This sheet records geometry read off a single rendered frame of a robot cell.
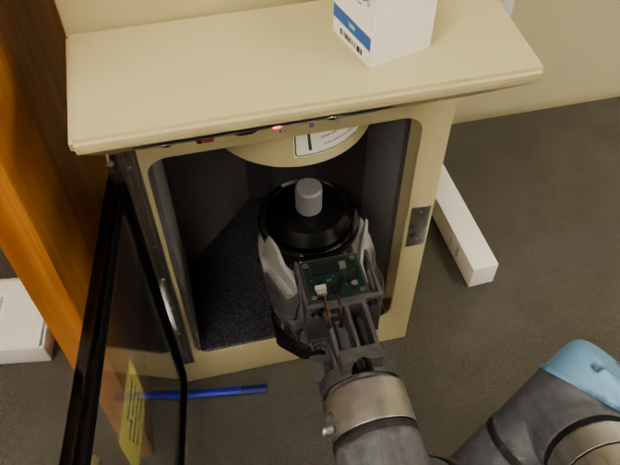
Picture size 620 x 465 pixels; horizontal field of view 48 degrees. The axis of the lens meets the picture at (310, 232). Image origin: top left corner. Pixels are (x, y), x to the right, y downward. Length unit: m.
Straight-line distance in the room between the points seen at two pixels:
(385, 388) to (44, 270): 0.29
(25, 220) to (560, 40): 1.00
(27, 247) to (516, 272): 0.75
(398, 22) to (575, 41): 0.88
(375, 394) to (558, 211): 0.68
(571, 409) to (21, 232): 0.44
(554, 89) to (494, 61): 0.90
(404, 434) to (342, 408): 0.05
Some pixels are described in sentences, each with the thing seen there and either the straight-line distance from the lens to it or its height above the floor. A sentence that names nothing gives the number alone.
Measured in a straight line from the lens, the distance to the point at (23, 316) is 1.05.
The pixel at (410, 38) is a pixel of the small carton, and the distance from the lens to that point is 0.49.
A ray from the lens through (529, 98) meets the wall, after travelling 1.38.
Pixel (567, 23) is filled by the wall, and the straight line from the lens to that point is 1.30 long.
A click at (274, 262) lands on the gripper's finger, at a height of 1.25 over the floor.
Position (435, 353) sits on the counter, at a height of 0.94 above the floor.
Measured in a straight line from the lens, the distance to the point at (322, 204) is 0.72.
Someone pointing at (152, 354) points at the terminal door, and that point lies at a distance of 0.71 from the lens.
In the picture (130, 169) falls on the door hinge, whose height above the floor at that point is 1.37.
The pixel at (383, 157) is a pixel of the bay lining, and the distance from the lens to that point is 0.80.
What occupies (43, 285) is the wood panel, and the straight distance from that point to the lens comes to 0.61.
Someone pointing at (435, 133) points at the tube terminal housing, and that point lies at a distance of 0.68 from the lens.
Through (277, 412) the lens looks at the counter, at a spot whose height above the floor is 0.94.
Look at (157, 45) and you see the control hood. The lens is 0.51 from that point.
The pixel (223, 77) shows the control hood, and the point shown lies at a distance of 0.48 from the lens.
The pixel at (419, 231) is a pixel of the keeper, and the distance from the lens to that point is 0.80.
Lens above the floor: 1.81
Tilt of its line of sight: 52 degrees down
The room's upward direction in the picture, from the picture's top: straight up
